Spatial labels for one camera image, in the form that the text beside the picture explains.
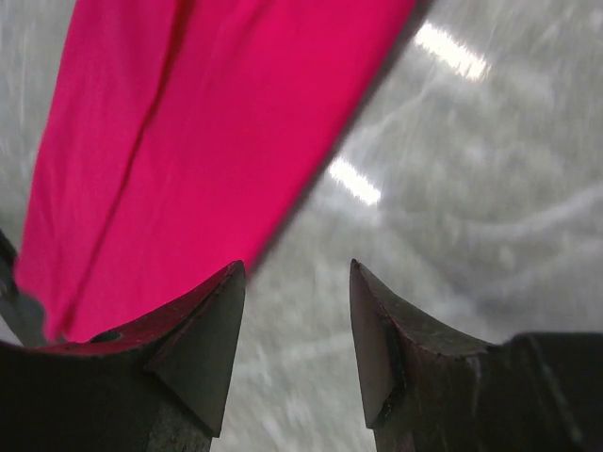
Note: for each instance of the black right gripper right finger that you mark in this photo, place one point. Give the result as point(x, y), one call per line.
point(428, 387)

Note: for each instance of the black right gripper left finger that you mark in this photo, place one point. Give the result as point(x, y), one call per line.
point(157, 383)

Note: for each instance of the bright red t-shirt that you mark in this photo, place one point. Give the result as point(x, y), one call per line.
point(180, 135)

